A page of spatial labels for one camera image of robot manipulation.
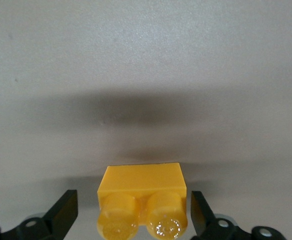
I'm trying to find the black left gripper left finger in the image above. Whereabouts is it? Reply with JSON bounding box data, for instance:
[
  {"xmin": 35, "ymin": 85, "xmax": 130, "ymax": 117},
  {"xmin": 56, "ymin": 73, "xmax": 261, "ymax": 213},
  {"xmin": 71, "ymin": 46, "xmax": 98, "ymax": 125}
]
[{"xmin": 0, "ymin": 189, "xmax": 79, "ymax": 240}]

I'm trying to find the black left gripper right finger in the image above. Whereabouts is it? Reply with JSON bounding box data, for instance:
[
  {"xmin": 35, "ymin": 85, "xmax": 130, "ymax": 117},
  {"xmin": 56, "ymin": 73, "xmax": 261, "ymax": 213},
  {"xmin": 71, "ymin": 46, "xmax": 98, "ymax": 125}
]
[{"xmin": 190, "ymin": 191, "xmax": 286, "ymax": 240}]

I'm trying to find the yellow two-stud block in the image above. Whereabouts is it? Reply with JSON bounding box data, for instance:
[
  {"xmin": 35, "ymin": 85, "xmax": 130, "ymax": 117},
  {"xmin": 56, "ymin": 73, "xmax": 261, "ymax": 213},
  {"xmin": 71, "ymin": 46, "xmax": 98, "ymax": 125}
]
[{"xmin": 95, "ymin": 162, "xmax": 188, "ymax": 240}]

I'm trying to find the brown table cover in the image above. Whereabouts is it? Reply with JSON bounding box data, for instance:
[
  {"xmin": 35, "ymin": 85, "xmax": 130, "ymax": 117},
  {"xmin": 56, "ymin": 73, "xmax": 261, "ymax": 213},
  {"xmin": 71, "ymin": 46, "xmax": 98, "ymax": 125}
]
[{"xmin": 0, "ymin": 0, "xmax": 292, "ymax": 240}]

